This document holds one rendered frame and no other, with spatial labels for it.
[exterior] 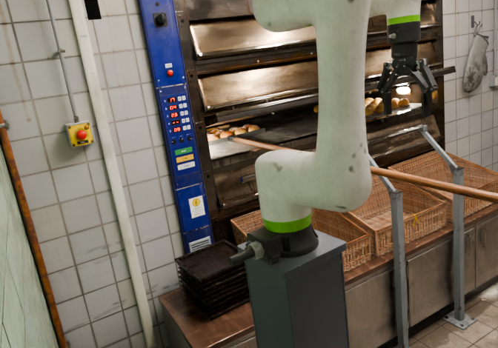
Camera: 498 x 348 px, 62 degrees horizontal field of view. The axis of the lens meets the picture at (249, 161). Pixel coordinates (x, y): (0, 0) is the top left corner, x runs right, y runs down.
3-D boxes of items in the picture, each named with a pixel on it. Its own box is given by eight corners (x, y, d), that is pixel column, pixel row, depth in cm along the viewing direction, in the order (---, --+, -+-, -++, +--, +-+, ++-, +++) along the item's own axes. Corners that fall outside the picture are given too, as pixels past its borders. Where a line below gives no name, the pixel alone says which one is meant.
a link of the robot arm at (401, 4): (414, -35, 110) (427, -31, 118) (370, -24, 118) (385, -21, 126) (415, 20, 113) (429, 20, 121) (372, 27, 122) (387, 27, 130)
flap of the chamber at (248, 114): (218, 122, 197) (203, 127, 215) (456, 72, 278) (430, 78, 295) (216, 117, 197) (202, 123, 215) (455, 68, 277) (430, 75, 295)
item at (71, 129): (69, 146, 180) (64, 124, 178) (93, 141, 185) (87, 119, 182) (71, 148, 174) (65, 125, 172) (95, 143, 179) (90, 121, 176)
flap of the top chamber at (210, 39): (196, 60, 202) (184, 22, 203) (436, 28, 282) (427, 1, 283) (199, 56, 199) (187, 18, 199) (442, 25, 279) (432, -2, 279)
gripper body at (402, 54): (384, 46, 124) (384, 77, 126) (408, 43, 117) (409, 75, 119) (399, 44, 128) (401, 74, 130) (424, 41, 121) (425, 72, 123)
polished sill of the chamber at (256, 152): (208, 167, 221) (207, 160, 220) (430, 109, 302) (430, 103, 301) (213, 169, 216) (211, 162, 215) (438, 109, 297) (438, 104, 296)
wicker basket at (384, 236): (319, 231, 257) (315, 189, 250) (384, 206, 282) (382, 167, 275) (377, 259, 215) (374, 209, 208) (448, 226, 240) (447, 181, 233)
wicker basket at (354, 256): (235, 265, 229) (227, 218, 222) (313, 232, 255) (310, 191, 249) (285, 303, 188) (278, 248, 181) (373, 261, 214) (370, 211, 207)
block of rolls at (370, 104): (311, 112, 335) (310, 105, 334) (355, 102, 357) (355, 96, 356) (366, 116, 283) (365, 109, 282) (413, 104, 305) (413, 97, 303)
